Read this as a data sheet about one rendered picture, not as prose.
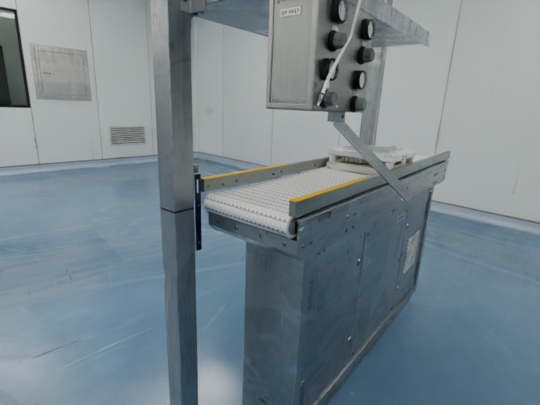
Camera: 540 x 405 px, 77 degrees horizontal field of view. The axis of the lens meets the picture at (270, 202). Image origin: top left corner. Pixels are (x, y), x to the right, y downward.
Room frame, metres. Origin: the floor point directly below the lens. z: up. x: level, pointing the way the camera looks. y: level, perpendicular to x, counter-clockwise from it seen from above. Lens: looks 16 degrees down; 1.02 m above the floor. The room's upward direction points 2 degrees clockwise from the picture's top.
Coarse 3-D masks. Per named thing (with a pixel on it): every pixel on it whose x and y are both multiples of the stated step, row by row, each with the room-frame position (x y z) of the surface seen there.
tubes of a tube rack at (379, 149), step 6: (372, 150) 1.20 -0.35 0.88; (378, 150) 1.21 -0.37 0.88; (384, 150) 1.20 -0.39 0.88; (390, 150) 1.21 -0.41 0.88; (396, 150) 1.24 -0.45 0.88; (402, 150) 1.29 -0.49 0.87; (342, 156) 1.27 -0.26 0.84; (354, 162) 1.24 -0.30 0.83; (360, 162) 1.22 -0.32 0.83; (366, 162) 1.22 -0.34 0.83; (384, 162) 1.17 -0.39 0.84; (396, 162) 1.25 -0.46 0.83
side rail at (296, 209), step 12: (432, 156) 1.47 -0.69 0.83; (444, 156) 1.60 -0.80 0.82; (396, 168) 1.11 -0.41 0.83; (408, 168) 1.19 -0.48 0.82; (420, 168) 1.31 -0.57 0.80; (372, 180) 0.94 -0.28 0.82; (384, 180) 1.02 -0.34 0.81; (336, 192) 0.78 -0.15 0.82; (348, 192) 0.83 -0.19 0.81; (300, 204) 0.66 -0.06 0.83; (312, 204) 0.69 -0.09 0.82; (324, 204) 0.74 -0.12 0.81
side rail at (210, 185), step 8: (312, 160) 1.21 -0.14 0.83; (320, 160) 1.24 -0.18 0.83; (328, 160) 1.29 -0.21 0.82; (272, 168) 1.02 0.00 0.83; (280, 168) 1.06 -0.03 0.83; (288, 168) 1.09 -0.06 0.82; (296, 168) 1.12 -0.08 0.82; (304, 168) 1.16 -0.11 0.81; (312, 168) 1.20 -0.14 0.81; (232, 176) 0.89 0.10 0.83; (240, 176) 0.91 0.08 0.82; (248, 176) 0.94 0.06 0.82; (256, 176) 0.97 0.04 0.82; (264, 176) 1.00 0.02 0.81; (272, 176) 1.03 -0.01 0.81; (208, 184) 0.82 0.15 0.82; (216, 184) 0.85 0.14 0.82; (232, 184) 0.89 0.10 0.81; (240, 184) 0.91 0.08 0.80
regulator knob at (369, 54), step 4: (364, 44) 0.75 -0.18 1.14; (360, 48) 0.74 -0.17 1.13; (364, 48) 0.74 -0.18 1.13; (368, 48) 0.74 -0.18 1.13; (372, 48) 0.73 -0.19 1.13; (360, 52) 0.74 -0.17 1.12; (364, 52) 0.74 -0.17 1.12; (368, 52) 0.73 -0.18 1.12; (372, 52) 0.74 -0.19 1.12; (360, 56) 0.74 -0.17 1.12; (364, 56) 0.73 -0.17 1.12; (368, 56) 0.73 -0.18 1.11; (372, 56) 0.74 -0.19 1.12; (360, 60) 0.74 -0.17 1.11; (364, 60) 0.74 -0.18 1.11; (368, 60) 0.74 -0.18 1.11; (372, 60) 0.74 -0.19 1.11
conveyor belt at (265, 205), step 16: (416, 160) 1.58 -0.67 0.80; (288, 176) 1.08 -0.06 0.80; (304, 176) 1.09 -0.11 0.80; (320, 176) 1.10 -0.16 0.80; (336, 176) 1.11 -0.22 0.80; (352, 176) 1.13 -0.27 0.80; (224, 192) 0.84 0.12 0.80; (240, 192) 0.85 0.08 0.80; (256, 192) 0.85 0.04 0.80; (272, 192) 0.86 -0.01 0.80; (288, 192) 0.87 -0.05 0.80; (304, 192) 0.88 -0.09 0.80; (208, 208) 0.80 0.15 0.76; (224, 208) 0.77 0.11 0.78; (240, 208) 0.74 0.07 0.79; (256, 208) 0.72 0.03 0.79; (272, 208) 0.72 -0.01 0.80; (288, 208) 0.72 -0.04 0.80; (320, 208) 0.76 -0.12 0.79; (256, 224) 0.71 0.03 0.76; (272, 224) 0.68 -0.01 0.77; (288, 224) 0.66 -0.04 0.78
